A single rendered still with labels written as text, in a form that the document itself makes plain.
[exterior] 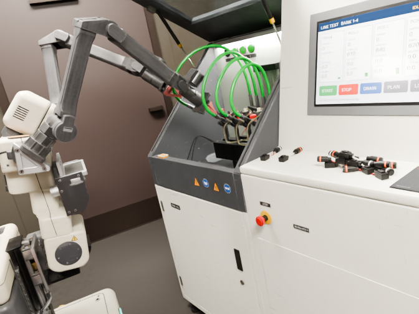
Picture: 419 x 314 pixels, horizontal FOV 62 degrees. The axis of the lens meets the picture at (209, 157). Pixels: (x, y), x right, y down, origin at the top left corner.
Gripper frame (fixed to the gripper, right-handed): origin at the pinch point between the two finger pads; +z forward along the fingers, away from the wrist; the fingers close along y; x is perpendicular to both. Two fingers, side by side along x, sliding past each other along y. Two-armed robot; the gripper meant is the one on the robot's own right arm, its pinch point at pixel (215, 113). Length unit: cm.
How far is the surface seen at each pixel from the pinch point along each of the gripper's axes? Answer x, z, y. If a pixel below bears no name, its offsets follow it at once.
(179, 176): 2.1, 2.6, -33.9
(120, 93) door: 161, -10, 0
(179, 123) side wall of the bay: 29.6, -0.5, -9.6
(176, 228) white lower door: 16, 24, -57
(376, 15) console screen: -68, -4, 38
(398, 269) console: -93, 24, -25
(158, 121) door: 159, 31, -2
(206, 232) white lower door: -11, 23, -49
